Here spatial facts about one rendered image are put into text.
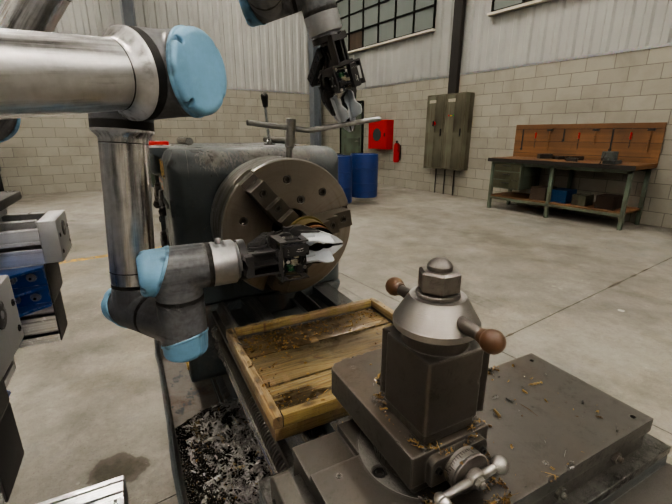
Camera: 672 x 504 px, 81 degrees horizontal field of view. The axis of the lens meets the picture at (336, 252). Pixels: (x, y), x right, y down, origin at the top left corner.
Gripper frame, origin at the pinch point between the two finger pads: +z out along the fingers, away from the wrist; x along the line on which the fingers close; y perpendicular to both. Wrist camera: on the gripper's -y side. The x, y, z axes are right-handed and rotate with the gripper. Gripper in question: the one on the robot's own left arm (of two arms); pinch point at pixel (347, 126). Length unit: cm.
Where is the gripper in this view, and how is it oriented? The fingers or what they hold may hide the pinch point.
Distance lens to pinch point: 101.3
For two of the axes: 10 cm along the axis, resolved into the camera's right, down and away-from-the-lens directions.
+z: 2.9, 8.6, 4.2
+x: 8.4, -4.4, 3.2
